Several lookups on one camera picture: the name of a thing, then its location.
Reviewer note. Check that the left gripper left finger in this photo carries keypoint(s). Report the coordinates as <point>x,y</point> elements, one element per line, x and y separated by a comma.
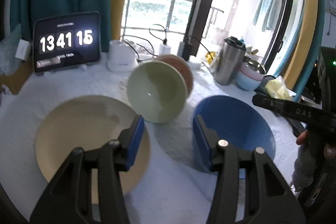
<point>67,197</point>

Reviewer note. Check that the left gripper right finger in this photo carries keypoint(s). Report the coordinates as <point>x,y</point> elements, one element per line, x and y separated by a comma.
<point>268,197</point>

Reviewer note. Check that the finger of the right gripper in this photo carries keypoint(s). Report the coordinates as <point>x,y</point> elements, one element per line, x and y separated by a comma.
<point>289,109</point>

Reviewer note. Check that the large dark blue bowl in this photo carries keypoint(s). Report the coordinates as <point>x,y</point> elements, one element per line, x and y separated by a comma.
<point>234,121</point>

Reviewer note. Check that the beige round plate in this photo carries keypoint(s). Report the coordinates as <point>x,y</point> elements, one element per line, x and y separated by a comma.
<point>87,122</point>

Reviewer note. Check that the pink strawberry ceramic bowl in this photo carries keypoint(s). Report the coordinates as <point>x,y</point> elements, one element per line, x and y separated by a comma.
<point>180,65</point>

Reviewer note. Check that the pale green bowl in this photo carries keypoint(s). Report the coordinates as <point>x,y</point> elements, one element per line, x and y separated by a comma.
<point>157,91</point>

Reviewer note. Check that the person's right hand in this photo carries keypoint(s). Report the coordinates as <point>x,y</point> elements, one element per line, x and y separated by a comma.
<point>317,146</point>

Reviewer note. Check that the yellow tissue pack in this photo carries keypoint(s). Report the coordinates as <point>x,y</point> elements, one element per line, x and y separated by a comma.
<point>277,89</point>

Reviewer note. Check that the dark grey folded cloth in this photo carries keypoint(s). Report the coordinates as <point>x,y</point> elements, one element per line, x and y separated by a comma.
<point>261,90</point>

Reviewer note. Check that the light blue small bowl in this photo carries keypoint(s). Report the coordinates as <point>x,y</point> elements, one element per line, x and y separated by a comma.
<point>246,83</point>

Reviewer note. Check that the white textured tablecloth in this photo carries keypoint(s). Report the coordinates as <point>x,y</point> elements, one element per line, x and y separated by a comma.
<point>174,188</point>

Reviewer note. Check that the steel travel tumbler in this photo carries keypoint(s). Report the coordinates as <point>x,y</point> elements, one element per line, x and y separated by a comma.
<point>229,59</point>

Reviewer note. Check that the hanging blue towel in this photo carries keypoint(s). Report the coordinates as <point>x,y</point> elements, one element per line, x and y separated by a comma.
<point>266,15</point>

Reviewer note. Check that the white power strip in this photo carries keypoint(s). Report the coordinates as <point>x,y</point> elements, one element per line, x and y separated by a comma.
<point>194,64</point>

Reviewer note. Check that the cardboard box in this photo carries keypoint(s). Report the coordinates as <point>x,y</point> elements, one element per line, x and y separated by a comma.
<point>12,84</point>

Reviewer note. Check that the black charger plug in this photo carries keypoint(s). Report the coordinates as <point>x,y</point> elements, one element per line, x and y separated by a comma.
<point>184,50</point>

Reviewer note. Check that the clear plastic bag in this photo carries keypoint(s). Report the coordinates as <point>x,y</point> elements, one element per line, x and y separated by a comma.
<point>9,64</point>

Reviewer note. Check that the white desk lamp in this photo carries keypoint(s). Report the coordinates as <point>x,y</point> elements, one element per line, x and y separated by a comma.
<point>122,56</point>

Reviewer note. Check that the tablet showing clock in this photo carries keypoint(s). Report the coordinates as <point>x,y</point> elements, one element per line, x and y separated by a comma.
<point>66,41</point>

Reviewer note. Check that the small white box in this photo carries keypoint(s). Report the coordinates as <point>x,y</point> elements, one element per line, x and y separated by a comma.
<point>23,50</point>

